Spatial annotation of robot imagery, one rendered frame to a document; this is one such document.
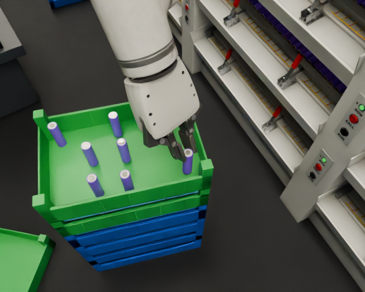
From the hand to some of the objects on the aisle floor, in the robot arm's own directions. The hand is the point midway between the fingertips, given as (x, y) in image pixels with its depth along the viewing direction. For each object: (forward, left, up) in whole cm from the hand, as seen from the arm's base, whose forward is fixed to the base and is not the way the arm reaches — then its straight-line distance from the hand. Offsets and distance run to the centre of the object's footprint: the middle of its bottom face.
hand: (182, 145), depth 57 cm
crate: (-9, +8, -49) cm, 51 cm away
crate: (-50, +19, -48) cm, 72 cm away
